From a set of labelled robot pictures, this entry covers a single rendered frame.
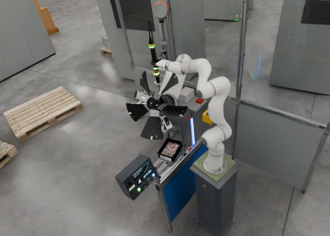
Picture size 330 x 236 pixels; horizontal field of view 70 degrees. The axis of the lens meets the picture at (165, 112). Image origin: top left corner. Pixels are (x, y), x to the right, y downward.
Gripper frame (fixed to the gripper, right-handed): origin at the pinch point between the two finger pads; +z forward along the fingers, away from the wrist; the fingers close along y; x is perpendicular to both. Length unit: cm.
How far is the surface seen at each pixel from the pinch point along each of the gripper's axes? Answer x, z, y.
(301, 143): -95, -112, 70
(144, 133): -68, 7, -24
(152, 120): -58, 5, -12
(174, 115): -48, -18, -5
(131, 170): -41, -36, -73
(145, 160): -40, -39, -61
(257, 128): -97, -68, 70
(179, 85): -43, 3, 32
